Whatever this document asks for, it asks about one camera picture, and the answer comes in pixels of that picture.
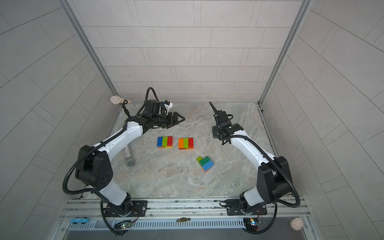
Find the metal corner frame post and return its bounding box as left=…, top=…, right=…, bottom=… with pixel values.
left=258, top=0, right=312, bottom=106

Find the black microphone stand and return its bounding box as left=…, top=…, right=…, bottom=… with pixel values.
left=110, top=96, right=132, bottom=118

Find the left metal corner post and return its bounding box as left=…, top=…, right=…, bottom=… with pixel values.
left=57, top=0, right=118, bottom=95

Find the long orange lego brick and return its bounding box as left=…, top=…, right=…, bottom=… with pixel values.
left=178, top=138, right=185, bottom=150

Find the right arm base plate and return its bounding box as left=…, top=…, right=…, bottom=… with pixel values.
left=220, top=199, right=268, bottom=216

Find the left circuit board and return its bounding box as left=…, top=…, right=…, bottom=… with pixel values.
left=114, top=220, right=134, bottom=231

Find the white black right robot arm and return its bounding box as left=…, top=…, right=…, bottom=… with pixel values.
left=209, top=102, right=301, bottom=214

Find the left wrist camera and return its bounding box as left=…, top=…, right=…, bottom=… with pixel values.
left=160, top=101, right=173, bottom=115

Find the brass fitting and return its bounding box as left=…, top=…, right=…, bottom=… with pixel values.
left=177, top=218, right=191, bottom=223

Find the glitter silver microphone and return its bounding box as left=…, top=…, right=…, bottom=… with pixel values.
left=123, top=145, right=136, bottom=167

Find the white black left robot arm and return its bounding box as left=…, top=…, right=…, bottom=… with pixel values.
left=62, top=100, right=185, bottom=207

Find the beige round knob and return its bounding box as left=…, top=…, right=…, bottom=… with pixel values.
left=290, top=218, right=305, bottom=231

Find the light blue clip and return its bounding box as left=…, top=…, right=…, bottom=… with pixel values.
left=70, top=218, right=90, bottom=224

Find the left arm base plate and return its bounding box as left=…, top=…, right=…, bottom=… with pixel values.
left=103, top=201, right=148, bottom=218

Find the right circuit board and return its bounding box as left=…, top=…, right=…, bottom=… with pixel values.
left=243, top=218, right=262, bottom=233

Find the small dark blue lego brick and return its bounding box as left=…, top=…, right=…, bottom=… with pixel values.
left=157, top=137, right=163, bottom=148

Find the red lego brick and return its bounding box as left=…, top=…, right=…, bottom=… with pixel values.
left=167, top=136, right=173, bottom=148
left=188, top=138, right=194, bottom=149

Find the circuit board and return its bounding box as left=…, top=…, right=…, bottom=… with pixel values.
left=114, top=220, right=134, bottom=231
left=243, top=218, right=262, bottom=233

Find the dark green lego brick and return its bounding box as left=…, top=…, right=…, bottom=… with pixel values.
left=199, top=157, right=211, bottom=166

